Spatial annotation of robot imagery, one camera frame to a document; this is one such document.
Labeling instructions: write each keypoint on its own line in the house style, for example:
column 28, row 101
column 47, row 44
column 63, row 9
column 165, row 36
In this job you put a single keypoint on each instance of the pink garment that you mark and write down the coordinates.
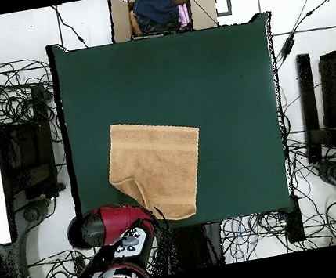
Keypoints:
column 184, row 15

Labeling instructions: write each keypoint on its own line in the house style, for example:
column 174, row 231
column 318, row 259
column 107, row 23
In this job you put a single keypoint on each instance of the tan terry towel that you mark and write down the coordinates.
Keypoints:
column 159, row 162

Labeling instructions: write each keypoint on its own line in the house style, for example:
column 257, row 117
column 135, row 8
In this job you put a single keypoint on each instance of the tan garment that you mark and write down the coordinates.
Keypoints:
column 135, row 23

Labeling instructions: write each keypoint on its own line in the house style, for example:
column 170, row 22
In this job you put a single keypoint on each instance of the brown cardboard box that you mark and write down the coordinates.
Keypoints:
column 120, row 20

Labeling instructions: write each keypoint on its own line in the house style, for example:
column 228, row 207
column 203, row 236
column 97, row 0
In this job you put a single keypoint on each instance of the grey chair base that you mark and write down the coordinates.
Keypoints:
column 31, row 214

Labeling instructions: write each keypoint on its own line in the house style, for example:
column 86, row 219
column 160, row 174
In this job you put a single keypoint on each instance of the black equipment cart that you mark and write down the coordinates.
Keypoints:
column 30, row 152

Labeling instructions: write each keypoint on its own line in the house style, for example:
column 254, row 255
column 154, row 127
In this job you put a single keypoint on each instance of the black chair frame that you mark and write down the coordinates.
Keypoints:
column 307, row 90

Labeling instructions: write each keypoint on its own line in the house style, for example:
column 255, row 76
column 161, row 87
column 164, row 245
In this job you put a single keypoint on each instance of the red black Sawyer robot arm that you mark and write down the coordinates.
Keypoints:
column 115, row 222

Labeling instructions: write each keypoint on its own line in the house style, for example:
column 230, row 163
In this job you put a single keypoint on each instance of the dark blue jeans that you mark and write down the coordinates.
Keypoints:
column 154, row 9

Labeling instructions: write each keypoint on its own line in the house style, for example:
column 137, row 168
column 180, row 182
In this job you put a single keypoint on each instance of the dark green table cloth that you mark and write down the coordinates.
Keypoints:
column 192, row 77

